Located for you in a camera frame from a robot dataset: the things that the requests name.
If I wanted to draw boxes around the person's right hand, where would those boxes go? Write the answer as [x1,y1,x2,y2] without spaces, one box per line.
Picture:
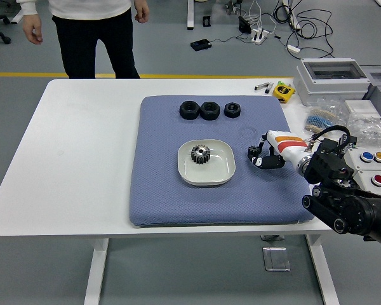
[22,13,44,45]

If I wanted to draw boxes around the small black hex nut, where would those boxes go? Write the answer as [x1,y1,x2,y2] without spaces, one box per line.
[224,101,241,118]

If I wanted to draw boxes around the black charger block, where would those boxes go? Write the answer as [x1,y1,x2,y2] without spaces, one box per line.
[237,15,252,34]

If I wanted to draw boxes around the grey enclosure with clear lid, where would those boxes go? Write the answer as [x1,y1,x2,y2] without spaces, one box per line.
[293,57,372,107]

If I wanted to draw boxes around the person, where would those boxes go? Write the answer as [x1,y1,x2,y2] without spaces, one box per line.
[15,0,150,79]

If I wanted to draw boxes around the large black hex nut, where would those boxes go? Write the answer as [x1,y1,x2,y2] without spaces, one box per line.
[178,100,200,121]
[199,100,220,121]

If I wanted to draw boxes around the grey metal stand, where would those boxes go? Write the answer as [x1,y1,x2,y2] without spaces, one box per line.
[225,0,242,15]

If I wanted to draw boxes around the clear plastic bag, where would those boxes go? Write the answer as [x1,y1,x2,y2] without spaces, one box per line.
[345,112,381,147]

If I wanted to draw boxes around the white table leg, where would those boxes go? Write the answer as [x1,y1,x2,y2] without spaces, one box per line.
[305,234,340,305]
[84,237,109,305]

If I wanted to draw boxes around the large dark metal gear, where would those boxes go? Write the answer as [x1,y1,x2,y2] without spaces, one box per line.
[189,144,212,165]

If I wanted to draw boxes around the person's left hand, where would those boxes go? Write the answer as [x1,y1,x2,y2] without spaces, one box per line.
[133,0,150,24]

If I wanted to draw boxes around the black cable tangle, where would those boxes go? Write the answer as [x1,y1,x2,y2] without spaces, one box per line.
[274,0,336,60]

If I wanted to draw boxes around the white square dish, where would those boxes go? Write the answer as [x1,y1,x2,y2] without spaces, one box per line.
[177,138,237,187]

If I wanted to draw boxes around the robot right hand white shell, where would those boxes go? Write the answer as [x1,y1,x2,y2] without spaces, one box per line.
[246,129,309,170]

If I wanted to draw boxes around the small black circuit board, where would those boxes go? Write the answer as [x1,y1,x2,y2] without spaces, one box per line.
[338,133,359,150]

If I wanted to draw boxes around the white power strip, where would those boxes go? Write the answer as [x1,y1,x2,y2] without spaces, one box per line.
[250,27,271,45]

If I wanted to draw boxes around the yellow tape measure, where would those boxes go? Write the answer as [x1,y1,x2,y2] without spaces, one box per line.
[272,81,297,103]

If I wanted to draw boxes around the small white box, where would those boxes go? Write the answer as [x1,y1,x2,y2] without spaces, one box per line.
[344,99,379,121]

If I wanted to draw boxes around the white desk leg with cables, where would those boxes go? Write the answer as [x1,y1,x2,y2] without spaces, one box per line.
[281,0,302,32]

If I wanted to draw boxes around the bag of resistors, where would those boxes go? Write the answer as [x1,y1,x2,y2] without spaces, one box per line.
[304,106,349,133]

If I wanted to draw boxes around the three-button grey control box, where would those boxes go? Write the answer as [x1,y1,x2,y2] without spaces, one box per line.
[341,147,381,175]

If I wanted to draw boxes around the metal floor plate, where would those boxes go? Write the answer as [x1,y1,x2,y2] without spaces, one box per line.
[262,247,291,271]

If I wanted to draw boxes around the red green button control box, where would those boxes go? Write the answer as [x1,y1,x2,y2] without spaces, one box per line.
[352,170,381,198]

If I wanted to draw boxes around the blue-grey padded mat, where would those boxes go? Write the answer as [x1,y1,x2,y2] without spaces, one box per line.
[128,95,316,227]

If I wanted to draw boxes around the black power adapter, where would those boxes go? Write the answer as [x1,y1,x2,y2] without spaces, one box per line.
[190,39,213,51]

